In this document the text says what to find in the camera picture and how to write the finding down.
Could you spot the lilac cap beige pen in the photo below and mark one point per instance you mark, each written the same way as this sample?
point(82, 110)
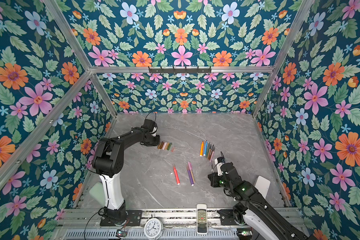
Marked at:
point(191, 170)

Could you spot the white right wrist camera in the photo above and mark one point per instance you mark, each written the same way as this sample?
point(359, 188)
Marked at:
point(217, 169)

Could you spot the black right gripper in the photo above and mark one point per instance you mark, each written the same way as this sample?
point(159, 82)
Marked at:
point(213, 179)

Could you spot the pale green sponge block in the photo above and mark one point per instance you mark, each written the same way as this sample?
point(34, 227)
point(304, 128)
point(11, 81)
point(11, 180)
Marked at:
point(97, 192)

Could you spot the black hook rail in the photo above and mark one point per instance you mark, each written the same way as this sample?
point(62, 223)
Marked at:
point(180, 70)

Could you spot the tan brown pen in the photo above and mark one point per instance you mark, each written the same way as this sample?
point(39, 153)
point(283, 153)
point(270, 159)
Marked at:
point(209, 150)

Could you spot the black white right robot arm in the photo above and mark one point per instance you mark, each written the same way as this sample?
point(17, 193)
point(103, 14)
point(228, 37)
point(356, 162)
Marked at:
point(252, 208)

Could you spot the purple highlighter pen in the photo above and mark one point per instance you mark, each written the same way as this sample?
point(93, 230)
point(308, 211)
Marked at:
point(190, 176)

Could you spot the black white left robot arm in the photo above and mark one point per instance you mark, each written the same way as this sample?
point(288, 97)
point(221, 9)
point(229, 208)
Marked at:
point(108, 164)

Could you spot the white remote control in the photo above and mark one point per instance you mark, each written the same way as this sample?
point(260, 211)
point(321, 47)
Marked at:
point(202, 219)

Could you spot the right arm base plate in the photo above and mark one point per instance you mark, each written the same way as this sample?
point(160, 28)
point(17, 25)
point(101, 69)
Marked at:
point(227, 218)

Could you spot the orange highlighter pen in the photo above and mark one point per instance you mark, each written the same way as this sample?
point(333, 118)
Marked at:
point(202, 149)

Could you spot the pink highlighter pen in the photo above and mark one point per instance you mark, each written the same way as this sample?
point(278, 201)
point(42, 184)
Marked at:
point(176, 175)

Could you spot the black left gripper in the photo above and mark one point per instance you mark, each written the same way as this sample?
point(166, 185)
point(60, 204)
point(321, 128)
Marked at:
point(156, 141)

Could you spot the brown lilac pen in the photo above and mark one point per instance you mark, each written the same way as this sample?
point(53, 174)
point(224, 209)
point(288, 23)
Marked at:
point(212, 154)

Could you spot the white analog clock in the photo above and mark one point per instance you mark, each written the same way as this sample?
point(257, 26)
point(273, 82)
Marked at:
point(153, 229)

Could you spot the blue highlighter pen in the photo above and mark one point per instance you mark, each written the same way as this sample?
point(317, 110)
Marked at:
point(205, 148)

